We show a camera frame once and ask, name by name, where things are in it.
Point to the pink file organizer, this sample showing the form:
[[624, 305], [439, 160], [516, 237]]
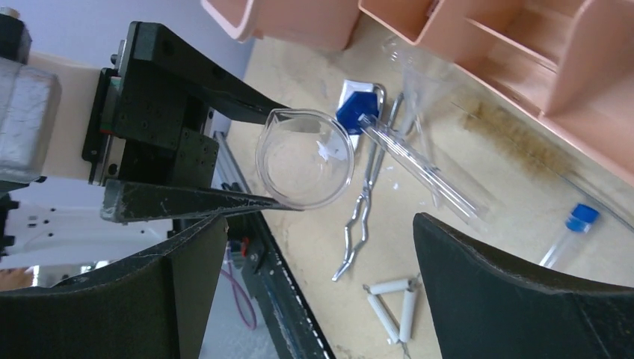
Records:
[[566, 64]]

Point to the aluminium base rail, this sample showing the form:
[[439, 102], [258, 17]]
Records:
[[292, 325]]

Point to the small glass beaker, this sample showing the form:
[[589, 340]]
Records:
[[304, 158]]

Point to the white plastic packet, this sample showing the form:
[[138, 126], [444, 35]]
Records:
[[359, 99]]

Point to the test tube brush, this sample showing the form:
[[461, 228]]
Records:
[[538, 155]]

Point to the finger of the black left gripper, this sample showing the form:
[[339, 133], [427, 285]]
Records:
[[154, 51], [134, 201]]

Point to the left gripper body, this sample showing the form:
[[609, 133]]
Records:
[[145, 127]]

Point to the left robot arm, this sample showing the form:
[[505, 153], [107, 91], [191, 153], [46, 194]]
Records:
[[30, 99]]

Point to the lower blue-capped test tube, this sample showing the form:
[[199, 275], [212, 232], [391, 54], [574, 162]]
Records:
[[576, 228]]

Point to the metal crucible tongs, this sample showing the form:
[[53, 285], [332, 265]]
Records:
[[356, 231]]

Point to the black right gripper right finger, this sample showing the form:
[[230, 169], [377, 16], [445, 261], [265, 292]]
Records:
[[487, 303]]

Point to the pink plastic bin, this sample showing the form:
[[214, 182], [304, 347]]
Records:
[[320, 24]]

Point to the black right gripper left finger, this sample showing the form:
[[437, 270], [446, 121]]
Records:
[[152, 304]]

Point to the clay pipe triangle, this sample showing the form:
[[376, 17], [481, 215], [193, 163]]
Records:
[[398, 323]]

